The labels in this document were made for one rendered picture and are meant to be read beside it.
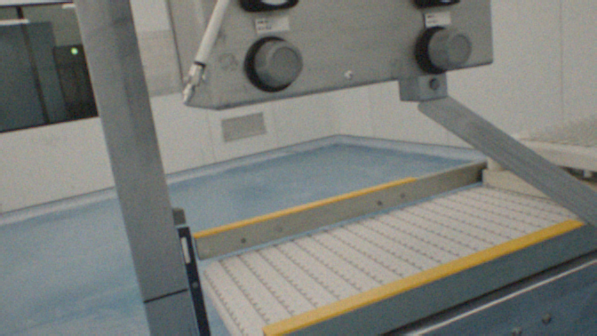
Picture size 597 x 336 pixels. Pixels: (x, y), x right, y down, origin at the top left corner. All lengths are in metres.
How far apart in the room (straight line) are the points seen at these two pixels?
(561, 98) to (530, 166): 3.80
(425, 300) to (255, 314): 0.16
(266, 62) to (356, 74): 0.07
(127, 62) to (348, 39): 0.34
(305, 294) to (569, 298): 0.27
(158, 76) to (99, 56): 4.87
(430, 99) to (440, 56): 0.07
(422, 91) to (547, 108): 3.92
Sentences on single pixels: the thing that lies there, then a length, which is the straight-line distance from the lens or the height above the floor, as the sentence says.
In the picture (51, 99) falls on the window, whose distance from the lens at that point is 5.35.
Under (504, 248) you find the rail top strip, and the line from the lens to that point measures 0.49.
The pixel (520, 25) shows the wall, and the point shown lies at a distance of 4.39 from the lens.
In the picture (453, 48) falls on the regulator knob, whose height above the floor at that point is 1.11.
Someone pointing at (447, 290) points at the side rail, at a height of 0.91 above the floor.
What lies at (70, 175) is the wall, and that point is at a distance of 5.40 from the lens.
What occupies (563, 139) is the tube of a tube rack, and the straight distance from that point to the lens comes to 0.76.
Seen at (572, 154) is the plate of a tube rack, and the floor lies 0.96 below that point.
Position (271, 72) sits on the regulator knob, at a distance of 0.28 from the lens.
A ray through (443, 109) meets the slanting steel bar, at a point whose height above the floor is 1.06.
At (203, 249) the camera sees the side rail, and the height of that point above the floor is 0.91.
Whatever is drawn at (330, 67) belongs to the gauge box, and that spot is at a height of 1.11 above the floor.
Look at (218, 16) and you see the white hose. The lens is 0.26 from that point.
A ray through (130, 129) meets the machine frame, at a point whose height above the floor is 1.07.
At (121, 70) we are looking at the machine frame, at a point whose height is 1.14.
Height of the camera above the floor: 1.12
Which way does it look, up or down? 13 degrees down
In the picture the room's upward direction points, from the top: 8 degrees counter-clockwise
